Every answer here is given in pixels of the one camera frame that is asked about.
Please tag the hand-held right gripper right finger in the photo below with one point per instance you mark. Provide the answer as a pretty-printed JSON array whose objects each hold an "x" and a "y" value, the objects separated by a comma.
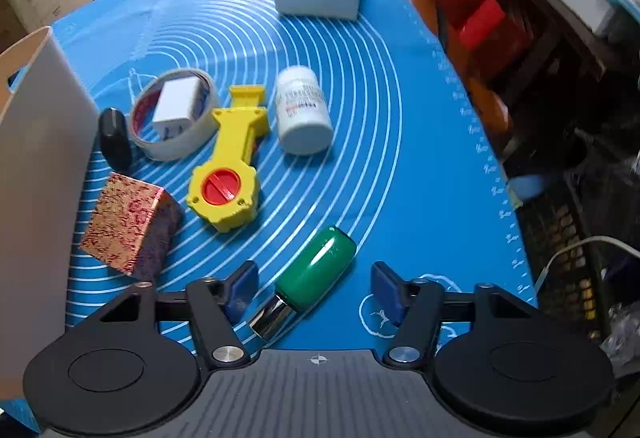
[{"x": 386, "y": 292}]

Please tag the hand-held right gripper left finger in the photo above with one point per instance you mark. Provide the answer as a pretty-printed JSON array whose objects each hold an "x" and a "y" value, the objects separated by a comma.
[{"x": 242, "y": 292}]

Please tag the green cylinder with chrome cap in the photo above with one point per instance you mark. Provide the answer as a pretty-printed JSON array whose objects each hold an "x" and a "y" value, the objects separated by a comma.
[{"x": 315, "y": 268}]

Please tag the black earbud case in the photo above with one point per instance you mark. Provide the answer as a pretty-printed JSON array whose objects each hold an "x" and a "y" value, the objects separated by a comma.
[{"x": 116, "y": 140}]

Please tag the white plastic storage bin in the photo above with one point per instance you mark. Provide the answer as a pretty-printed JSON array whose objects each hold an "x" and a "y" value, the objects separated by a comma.
[{"x": 40, "y": 167}]

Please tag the red gold patterned box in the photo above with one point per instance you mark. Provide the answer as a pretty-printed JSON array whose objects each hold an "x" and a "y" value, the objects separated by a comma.
[{"x": 125, "y": 223}]

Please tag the blue silicone baking mat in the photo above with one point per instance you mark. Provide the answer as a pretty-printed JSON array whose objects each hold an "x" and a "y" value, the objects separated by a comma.
[{"x": 400, "y": 142}]

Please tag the yellow tool with red dial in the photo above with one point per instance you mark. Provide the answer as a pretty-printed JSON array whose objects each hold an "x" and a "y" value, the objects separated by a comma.
[{"x": 235, "y": 137}]

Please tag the white tape roll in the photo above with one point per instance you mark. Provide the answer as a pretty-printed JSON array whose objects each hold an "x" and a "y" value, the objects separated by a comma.
[{"x": 170, "y": 150}]

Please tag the blue bowl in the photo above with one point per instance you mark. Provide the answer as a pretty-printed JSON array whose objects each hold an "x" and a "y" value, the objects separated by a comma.
[{"x": 525, "y": 185}]

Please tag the white pill bottle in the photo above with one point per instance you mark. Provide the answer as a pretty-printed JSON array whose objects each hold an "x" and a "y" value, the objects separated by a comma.
[{"x": 302, "y": 117}]

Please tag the small white box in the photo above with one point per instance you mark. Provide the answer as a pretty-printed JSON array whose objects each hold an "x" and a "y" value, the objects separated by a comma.
[{"x": 175, "y": 107}]

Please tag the black plastic crate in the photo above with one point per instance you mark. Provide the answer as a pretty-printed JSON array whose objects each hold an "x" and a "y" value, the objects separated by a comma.
[{"x": 575, "y": 228}]

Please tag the clear plastic bag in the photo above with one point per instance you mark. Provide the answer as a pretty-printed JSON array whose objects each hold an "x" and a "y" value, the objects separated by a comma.
[{"x": 622, "y": 333}]

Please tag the red plastic bins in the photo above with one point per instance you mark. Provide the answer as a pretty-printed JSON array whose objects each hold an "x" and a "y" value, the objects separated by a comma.
[{"x": 450, "y": 2}]

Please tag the dark wooden shelf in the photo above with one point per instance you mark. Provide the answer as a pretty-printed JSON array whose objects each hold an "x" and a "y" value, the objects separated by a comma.
[{"x": 560, "y": 17}]

